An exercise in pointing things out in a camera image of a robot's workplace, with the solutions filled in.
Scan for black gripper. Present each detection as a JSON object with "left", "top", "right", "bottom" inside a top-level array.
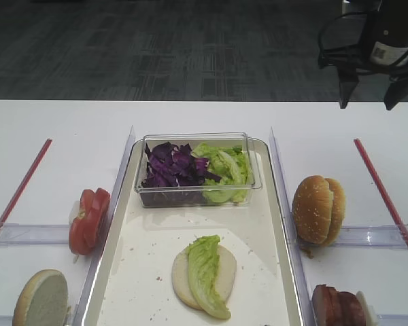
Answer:
[{"left": 318, "top": 44, "right": 408, "bottom": 111}]

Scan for lettuce leaf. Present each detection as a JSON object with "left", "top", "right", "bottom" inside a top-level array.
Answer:
[{"left": 186, "top": 235, "right": 231, "bottom": 320}]

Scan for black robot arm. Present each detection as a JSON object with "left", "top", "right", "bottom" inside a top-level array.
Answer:
[{"left": 318, "top": 1, "right": 408, "bottom": 111}]

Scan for green lettuce pile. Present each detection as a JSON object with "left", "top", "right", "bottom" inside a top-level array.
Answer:
[{"left": 192, "top": 143, "right": 253, "bottom": 204}]

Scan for meat patty slices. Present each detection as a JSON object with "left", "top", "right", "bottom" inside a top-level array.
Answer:
[{"left": 312, "top": 285, "right": 367, "bottom": 326}]

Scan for white pusher behind patties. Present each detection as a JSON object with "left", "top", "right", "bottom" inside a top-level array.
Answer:
[{"left": 356, "top": 291, "right": 379, "bottom": 326}]

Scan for clear track behind patties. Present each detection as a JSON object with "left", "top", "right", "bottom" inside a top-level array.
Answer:
[{"left": 377, "top": 314, "right": 408, "bottom": 326}]

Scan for white pusher behind tomato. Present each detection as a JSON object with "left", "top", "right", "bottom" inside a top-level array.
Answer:
[{"left": 69, "top": 201, "right": 84, "bottom": 225}]

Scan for tomato slices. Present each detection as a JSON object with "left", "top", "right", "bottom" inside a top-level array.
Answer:
[{"left": 69, "top": 187, "right": 110, "bottom": 255}]

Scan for clear track behind tomato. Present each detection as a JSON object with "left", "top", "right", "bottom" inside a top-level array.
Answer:
[{"left": 0, "top": 223, "right": 69, "bottom": 246}]

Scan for sesame burger bun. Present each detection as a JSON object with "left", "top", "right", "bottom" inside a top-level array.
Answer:
[{"left": 292, "top": 175, "right": 346, "bottom": 247}]

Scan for clear track behind sesame bun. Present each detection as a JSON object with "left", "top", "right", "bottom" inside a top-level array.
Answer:
[{"left": 331, "top": 224, "right": 408, "bottom": 249}]

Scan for right red rod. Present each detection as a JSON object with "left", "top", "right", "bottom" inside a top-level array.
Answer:
[{"left": 354, "top": 139, "right": 408, "bottom": 250}]

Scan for red rod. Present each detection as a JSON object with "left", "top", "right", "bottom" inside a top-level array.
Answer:
[
  {"left": 0, "top": 139, "right": 52, "bottom": 230},
  {"left": 354, "top": 139, "right": 408, "bottom": 250}
]

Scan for clear plastic container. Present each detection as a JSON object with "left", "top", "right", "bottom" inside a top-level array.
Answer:
[{"left": 134, "top": 132, "right": 262, "bottom": 208}]

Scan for purple cabbage shreds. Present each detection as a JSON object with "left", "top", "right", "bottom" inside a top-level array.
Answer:
[{"left": 141, "top": 142, "right": 220, "bottom": 187}]

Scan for bottom bun slice on tray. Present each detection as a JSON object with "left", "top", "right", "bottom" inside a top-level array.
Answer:
[{"left": 171, "top": 245, "right": 237, "bottom": 310}]

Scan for metal serving tray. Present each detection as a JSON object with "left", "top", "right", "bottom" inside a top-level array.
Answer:
[{"left": 84, "top": 139, "right": 303, "bottom": 325}]

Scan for left red rod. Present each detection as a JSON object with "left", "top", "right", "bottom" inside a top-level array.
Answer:
[{"left": 0, "top": 139, "right": 52, "bottom": 230}]

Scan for upright bun half left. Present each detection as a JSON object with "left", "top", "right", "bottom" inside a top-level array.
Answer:
[{"left": 12, "top": 269, "right": 68, "bottom": 326}]

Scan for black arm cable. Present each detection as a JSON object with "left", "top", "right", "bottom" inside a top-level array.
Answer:
[{"left": 318, "top": 10, "right": 408, "bottom": 82}]

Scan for right clear long rail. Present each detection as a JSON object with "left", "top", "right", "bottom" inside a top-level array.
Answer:
[{"left": 269, "top": 128, "right": 316, "bottom": 325}]

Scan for clear long rail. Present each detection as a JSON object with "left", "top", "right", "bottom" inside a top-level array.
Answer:
[
  {"left": 269, "top": 128, "right": 316, "bottom": 325},
  {"left": 67, "top": 126, "right": 135, "bottom": 325}
]

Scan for left clear long rail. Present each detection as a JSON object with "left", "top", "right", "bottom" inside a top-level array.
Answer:
[{"left": 67, "top": 126, "right": 135, "bottom": 325}]

